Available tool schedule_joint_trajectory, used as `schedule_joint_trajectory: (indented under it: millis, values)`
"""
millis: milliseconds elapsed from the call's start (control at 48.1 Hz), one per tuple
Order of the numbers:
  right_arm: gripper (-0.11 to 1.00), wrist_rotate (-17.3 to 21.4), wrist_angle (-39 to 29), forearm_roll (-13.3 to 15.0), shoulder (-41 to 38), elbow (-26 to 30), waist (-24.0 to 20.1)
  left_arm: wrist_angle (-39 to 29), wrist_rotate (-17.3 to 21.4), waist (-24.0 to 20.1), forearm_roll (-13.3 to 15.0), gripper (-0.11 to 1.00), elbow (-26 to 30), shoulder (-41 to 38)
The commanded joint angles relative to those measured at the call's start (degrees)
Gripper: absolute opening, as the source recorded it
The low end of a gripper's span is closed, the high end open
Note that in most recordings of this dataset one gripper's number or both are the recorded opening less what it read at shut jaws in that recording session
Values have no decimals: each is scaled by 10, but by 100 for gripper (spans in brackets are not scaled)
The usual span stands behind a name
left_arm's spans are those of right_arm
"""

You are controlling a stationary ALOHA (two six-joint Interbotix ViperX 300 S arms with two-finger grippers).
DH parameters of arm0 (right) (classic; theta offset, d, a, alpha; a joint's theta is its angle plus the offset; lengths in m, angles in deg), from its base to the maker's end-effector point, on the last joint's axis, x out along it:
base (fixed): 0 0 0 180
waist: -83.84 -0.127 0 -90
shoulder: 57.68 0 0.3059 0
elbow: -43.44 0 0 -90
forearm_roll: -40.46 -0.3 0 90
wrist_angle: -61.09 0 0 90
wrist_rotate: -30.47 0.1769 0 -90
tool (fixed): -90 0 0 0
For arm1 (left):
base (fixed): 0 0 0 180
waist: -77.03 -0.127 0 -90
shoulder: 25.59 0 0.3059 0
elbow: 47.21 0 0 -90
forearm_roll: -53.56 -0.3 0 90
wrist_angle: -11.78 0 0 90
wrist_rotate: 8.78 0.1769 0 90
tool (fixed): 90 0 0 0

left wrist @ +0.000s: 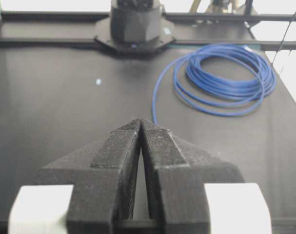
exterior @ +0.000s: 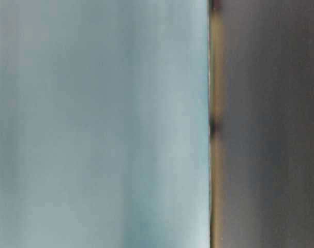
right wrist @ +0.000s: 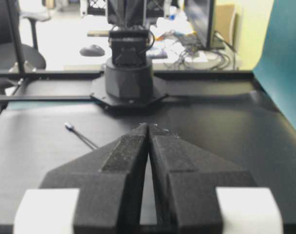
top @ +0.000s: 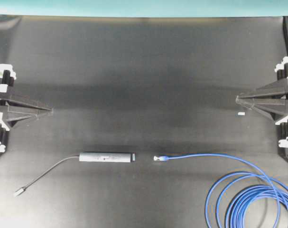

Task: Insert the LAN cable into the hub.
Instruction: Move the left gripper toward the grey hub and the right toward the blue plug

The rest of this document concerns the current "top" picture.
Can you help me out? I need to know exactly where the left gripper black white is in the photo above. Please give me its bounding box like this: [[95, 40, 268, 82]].
[[0, 64, 53, 152]]

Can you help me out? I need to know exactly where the grey USB hub with cable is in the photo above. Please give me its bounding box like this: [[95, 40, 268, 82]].
[[13, 152, 136, 197]]

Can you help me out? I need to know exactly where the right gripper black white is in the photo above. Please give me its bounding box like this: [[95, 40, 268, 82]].
[[236, 57, 288, 148]]

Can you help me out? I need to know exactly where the blue LAN cable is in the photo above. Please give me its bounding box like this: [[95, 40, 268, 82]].
[[153, 153, 288, 228]]

